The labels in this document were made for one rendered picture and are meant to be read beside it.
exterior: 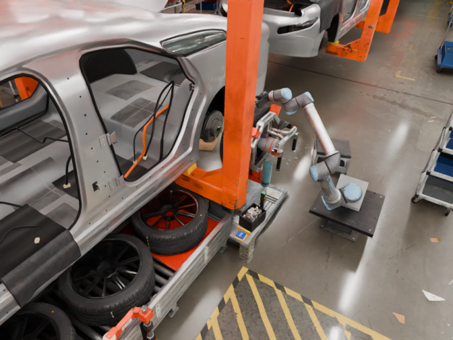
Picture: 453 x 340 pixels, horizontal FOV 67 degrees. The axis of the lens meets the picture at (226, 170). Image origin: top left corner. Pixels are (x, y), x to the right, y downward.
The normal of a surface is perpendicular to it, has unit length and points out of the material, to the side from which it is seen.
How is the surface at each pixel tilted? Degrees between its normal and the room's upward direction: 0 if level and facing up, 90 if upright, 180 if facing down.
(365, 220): 0
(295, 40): 91
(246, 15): 90
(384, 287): 0
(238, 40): 90
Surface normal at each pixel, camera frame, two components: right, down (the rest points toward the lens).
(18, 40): 0.40, -0.55
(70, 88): 0.77, -0.02
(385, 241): 0.03, -0.78
